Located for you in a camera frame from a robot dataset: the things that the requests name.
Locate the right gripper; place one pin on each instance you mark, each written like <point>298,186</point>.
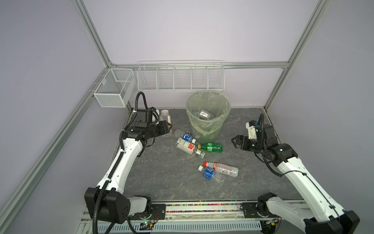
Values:
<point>239,138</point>

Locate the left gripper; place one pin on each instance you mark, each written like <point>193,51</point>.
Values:
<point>164,128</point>

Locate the clear bottle yellow label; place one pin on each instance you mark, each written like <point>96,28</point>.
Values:
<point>165,116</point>

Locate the clear bottle red cap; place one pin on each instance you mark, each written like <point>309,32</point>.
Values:
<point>222,168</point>

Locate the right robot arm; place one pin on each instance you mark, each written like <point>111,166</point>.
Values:
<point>325,215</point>

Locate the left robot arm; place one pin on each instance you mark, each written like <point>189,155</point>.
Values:
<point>106,201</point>

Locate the grey mesh waste bin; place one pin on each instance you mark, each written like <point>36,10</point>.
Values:
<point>208,117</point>

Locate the green bin liner bag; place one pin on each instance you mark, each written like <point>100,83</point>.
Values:
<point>208,112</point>

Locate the clear bottle blue label white cap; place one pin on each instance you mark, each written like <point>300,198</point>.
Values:
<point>185,136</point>

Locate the square bottle red green label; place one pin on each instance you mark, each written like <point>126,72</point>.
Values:
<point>189,148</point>

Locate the small green plastic bottle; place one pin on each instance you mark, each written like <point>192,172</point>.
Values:
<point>211,147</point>

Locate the small white wire basket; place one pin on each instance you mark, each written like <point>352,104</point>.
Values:
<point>115,88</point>

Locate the long white wire basket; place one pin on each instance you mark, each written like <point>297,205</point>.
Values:
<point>181,75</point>

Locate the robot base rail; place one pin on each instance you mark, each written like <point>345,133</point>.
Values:
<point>200,217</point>

